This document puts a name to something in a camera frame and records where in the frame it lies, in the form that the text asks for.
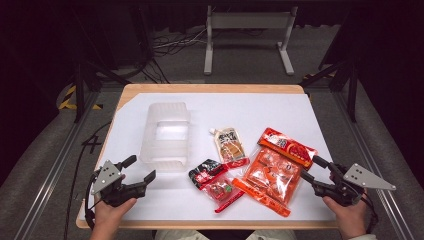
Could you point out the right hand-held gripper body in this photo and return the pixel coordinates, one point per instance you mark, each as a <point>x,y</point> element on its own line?
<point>343,190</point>

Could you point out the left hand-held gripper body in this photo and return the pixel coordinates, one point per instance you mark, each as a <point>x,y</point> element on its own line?
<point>115,193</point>

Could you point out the clear plastic container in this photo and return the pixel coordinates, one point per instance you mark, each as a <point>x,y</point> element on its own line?
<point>166,150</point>

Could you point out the large orange snack bag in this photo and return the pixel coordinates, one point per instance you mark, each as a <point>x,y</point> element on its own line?
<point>273,173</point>

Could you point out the small black red snack packet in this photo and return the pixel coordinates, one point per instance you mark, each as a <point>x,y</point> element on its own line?
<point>213,181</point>

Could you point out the person's left hand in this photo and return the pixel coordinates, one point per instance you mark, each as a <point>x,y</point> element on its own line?
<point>110,216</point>

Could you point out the person's right hand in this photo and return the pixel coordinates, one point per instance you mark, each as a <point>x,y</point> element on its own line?
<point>351,218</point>

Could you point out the black metal stand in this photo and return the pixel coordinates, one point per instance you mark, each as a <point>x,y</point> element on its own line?
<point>79,96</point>
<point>352,100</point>

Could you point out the white table mat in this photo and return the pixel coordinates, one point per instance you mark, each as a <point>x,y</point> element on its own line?
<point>253,113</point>

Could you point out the beige spouted sauce pouch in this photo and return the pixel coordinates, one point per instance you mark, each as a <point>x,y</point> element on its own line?
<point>230,148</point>

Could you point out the yellow black floor tape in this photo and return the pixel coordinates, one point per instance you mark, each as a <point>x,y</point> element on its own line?
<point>68,98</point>

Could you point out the white metal stand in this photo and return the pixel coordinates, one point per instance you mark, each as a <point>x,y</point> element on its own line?
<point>250,20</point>

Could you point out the aluminium floor rail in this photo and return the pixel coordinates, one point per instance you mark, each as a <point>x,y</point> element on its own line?
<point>53,175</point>
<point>361,146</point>

